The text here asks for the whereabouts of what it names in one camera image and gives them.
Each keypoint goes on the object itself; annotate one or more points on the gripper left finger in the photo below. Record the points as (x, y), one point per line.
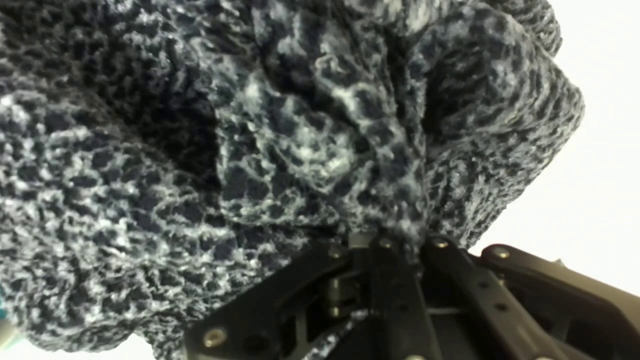
(310, 305)

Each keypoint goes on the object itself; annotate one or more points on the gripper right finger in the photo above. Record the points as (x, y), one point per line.
(505, 305)

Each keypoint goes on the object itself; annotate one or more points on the grey and black fleece blanket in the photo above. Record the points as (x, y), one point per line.
(240, 150)

